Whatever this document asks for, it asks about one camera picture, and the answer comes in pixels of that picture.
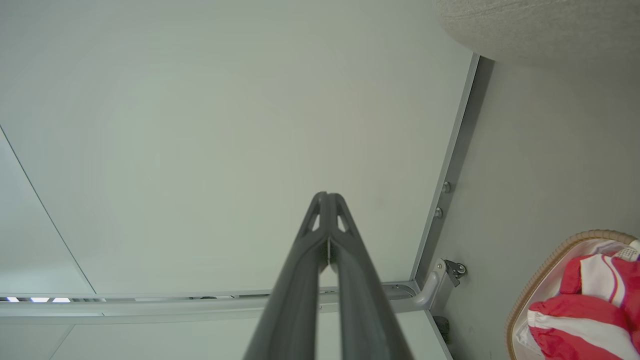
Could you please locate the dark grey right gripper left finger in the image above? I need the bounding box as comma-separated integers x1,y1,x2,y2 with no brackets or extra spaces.
243,191,329,360

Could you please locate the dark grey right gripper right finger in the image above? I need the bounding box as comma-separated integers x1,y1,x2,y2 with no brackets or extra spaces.
328,192,415,360

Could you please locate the red garment with white trim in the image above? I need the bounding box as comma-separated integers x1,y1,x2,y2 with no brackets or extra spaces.
526,294,640,360

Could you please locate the red white jersey with number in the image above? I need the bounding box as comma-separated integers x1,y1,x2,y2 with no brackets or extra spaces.
559,241,640,326

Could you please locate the grey fabric sofa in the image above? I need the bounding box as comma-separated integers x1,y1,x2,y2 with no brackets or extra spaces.
434,0,640,71

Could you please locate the grey metal partition foot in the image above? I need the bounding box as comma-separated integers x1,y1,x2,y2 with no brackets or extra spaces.
390,258,448,313

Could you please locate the black caster wheel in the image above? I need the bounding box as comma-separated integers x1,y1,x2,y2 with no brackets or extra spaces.
445,259,468,288

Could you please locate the wicker laundry basket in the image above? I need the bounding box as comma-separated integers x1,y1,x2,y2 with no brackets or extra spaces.
505,229,638,360

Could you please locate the white basket liner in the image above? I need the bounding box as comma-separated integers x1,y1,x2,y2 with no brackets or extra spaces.
515,238,632,357

